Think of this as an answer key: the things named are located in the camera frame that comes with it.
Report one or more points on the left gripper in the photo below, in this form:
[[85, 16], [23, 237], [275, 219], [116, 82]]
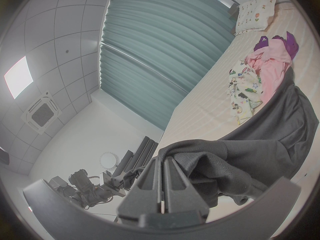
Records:
[[116, 185]]

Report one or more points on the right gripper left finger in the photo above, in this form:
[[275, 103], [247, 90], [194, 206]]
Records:
[[147, 199]]

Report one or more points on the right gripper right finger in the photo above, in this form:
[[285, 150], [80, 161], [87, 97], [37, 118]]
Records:
[[180, 199]]

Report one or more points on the black T-shirt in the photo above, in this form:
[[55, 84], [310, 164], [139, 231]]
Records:
[[250, 154]]

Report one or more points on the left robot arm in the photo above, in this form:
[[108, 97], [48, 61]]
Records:
[[82, 191]]

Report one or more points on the bed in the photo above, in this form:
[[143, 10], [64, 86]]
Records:
[[200, 101]]

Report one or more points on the round white mirror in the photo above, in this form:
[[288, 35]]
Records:
[[108, 160]]

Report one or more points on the black chest of drawers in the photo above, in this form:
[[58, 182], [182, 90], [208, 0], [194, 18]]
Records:
[[145, 151]]

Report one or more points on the blue-green curtain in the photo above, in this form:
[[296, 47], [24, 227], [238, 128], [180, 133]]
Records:
[[137, 89], [162, 21]]

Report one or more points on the ceiling air conditioner vent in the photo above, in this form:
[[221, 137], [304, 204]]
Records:
[[42, 112]]

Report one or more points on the white printed pyjama garment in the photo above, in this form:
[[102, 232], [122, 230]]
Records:
[[242, 96]]

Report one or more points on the ceiling light panel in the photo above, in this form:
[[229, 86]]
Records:
[[18, 77]]

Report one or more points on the pink garment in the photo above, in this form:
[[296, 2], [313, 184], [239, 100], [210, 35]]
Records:
[[272, 69]]

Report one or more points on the purple garment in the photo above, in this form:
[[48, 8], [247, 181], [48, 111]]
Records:
[[291, 46]]

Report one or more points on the grey bedside table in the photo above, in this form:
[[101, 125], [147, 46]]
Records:
[[233, 16]]

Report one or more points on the white printed pillow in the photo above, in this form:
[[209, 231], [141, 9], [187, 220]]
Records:
[[252, 11]]

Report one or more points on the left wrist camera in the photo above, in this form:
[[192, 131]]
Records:
[[105, 177]]

